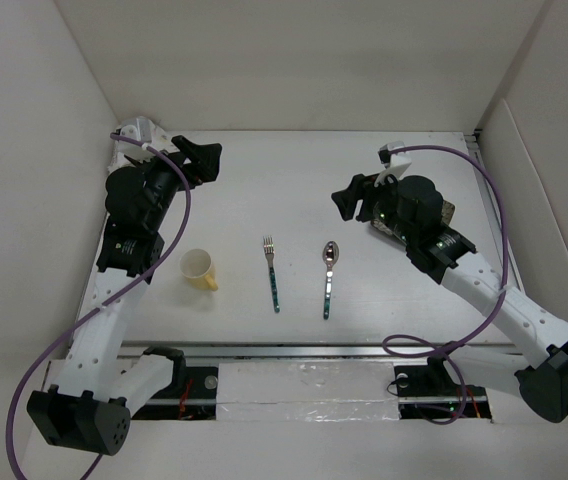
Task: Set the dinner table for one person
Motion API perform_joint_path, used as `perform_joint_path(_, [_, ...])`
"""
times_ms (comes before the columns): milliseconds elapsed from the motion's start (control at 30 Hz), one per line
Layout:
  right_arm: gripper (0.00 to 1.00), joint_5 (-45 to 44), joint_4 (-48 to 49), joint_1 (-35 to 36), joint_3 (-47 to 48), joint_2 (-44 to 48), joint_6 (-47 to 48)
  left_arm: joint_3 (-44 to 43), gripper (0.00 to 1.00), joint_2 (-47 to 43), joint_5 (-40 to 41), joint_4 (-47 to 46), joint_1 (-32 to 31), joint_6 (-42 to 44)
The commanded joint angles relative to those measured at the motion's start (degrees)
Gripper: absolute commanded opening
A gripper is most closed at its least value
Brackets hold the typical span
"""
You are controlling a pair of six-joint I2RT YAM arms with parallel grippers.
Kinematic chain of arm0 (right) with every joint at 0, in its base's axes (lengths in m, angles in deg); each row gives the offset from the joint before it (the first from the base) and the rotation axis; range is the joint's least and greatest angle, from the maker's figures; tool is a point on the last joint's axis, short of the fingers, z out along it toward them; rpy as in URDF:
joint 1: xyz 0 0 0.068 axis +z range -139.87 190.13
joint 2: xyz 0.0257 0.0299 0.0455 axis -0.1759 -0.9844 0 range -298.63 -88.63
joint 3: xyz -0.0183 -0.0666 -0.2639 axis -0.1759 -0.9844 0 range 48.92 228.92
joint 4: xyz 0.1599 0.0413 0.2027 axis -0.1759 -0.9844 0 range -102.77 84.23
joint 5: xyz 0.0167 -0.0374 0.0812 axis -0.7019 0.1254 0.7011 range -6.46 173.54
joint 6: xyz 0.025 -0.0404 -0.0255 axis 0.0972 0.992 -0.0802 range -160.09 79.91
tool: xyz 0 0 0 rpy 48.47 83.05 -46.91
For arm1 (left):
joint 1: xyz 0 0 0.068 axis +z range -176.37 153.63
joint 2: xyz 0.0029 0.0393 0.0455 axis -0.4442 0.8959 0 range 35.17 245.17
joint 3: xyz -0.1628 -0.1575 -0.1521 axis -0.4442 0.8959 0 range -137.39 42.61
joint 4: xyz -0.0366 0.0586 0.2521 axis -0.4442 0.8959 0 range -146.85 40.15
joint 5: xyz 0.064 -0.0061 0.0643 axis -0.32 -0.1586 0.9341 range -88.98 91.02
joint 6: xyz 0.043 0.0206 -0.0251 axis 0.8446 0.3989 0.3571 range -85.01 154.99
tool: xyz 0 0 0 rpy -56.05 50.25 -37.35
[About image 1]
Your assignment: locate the spoon with green handle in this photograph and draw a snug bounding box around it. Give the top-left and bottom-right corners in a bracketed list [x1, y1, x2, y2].
[322, 241, 339, 320]

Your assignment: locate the aluminium rail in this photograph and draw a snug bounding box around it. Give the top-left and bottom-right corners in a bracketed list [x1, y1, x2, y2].
[66, 340, 525, 359]

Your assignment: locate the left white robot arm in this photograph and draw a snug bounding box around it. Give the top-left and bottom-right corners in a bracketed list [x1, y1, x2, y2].
[27, 135, 223, 456]

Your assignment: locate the floral patterned placemat cloth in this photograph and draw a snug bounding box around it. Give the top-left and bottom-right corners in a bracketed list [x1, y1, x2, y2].
[108, 129, 173, 173]

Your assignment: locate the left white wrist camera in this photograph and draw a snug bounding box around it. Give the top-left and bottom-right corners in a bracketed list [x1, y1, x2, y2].
[114, 116, 166, 149]

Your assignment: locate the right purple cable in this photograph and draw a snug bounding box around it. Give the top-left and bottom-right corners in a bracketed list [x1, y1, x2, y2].
[381, 143, 511, 425]

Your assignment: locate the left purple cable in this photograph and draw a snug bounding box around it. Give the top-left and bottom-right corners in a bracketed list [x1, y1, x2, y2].
[5, 132, 194, 480]

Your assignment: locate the yellow mug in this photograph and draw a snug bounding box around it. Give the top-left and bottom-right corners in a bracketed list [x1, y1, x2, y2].
[179, 249, 218, 291]

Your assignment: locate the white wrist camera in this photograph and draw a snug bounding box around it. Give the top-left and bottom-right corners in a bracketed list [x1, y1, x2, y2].
[114, 116, 166, 149]
[374, 141, 412, 187]

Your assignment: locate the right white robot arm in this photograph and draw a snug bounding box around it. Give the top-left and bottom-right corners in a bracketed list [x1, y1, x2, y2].
[331, 174, 568, 423]

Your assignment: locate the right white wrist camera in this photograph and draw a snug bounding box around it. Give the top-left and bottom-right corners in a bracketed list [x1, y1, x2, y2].
[374, 141, 412, 187]

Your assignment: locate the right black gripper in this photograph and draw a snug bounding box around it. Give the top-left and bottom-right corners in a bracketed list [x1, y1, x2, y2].
[330, 166, 416, 244]

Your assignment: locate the fork with green handle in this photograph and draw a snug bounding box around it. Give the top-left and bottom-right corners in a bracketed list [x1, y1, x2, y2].
[263, 236, 280, 313]

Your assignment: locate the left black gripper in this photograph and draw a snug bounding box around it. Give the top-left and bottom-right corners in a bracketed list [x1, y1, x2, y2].
[129, 136, 220, 231]

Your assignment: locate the purple cable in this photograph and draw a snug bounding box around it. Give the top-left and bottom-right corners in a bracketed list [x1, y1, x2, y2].
[381, 143, 511, 425]
[5, 132, 194, 480]

